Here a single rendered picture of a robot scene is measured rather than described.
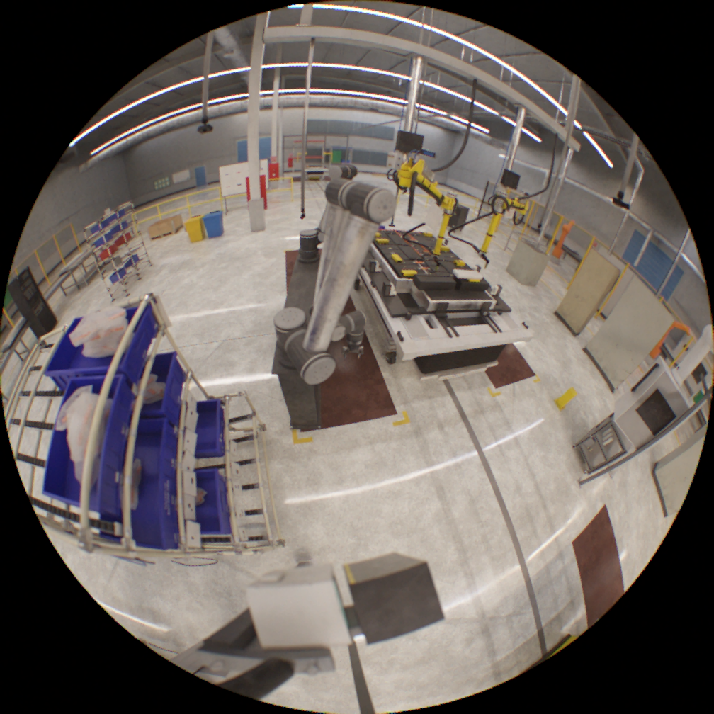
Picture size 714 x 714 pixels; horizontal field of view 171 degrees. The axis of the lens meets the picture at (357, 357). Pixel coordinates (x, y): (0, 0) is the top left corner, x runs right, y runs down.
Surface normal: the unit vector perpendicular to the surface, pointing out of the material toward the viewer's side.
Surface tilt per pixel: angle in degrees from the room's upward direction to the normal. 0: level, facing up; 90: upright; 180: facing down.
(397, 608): 0
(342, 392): 0
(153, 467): 5
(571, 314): 90
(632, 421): 86
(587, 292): 90
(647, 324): 90
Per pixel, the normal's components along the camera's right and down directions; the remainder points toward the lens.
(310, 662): 0.09, -0.66
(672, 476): -0.97, 0.12
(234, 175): 0.35, 0.73
